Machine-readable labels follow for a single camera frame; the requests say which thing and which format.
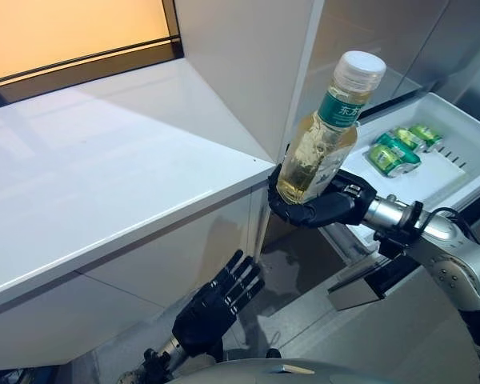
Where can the tea bottle with green label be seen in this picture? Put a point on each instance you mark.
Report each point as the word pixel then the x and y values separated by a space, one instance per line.
pixel 324 152

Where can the grey robot torso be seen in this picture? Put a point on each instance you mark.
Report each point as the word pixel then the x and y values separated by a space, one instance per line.
pixel 304 373

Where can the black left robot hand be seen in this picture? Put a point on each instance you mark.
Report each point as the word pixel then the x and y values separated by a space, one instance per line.
pixel 208 308

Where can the white fridge drawer steel front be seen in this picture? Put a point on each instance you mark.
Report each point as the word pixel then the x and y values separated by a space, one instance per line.
pixel 440 170

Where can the stainless steel fridge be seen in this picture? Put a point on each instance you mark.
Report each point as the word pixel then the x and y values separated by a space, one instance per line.
pixel 364 32

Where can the white tall cabinet panel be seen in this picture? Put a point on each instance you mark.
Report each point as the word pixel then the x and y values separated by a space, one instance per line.
pixel 232 60

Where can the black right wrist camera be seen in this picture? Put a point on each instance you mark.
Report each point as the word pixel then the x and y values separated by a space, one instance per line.
pixel 389 246

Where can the white counter cabinet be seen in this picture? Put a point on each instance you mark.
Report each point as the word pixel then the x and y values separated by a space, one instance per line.
pixel 104 160

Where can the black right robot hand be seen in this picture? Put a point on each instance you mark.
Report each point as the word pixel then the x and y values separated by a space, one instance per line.
pixel 332 210

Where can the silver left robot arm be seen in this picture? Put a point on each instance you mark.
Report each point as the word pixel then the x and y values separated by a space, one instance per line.
pixel 164 354

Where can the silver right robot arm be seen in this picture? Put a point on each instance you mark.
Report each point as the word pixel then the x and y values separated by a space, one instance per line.
pixel 444 256

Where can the black window frame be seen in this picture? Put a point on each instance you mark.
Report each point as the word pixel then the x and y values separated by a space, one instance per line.
pixel 172 24

